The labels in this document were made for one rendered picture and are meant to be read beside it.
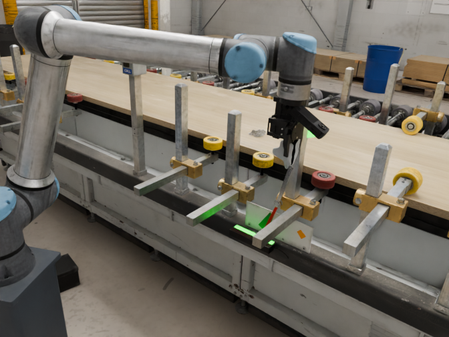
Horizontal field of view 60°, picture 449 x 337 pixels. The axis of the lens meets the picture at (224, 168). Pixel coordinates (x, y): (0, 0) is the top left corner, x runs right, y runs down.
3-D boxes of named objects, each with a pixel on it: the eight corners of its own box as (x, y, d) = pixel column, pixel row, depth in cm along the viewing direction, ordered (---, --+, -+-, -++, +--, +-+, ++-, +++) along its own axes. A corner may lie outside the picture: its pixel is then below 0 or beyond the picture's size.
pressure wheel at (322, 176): (325, 210, 136) (330, 181, 131) (304, 202, 140) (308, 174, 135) (334, 202, 142) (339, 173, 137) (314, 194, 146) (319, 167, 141)
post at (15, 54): (27, 130, 231) (12, 45, 211) (24, 128, 233) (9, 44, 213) (33, 128, 234) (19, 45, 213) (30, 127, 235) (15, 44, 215)
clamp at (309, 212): (311, 221, 125) (313, 208, 123) (274, 206, 132) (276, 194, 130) (319, 214, 129) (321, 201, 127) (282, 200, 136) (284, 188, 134)
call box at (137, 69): (133, 78, 155) (132, 57, 152) (122, 75, 159) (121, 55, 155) (147, 75, 160) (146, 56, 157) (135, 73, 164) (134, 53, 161)
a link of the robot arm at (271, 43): (229, 35, 99) (278, 39, 97) (236, 31, 109) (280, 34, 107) (227, 73, 103) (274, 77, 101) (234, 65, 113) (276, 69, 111)
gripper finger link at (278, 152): (273, 163, 120) (277, 135, 116) (290, 169, 117) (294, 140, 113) (268, 166, 118) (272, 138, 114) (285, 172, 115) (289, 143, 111)
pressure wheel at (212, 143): (222, 166, 165) (224, 141, 161) (204, 168, 164) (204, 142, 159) (220, 159, 172) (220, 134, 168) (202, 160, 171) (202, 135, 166)
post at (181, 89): (182, 200, 163) (181, 85, 142) (176, 197, 165) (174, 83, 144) (188, 197, 165) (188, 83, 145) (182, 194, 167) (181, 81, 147)
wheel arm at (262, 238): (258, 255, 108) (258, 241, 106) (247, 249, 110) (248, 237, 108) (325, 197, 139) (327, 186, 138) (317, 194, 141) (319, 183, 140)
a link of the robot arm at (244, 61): (-14, 5, 93) (268, 40, 86) (19, 3, 105) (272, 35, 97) (-7, 55, 98) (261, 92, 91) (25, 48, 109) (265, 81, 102)
